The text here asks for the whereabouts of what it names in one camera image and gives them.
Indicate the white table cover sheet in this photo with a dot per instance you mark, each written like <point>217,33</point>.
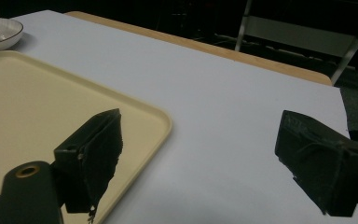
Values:
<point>223,118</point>

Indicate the metal stand frame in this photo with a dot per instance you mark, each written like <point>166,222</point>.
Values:
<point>298,34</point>

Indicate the cream plastic tray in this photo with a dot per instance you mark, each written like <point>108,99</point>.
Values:
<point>43,118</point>

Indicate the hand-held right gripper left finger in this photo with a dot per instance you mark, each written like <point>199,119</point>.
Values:
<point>96,155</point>

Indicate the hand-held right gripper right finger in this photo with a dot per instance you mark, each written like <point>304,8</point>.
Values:
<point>317,161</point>

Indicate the white saucer with dark rim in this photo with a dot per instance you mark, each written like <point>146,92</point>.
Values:
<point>7,34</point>

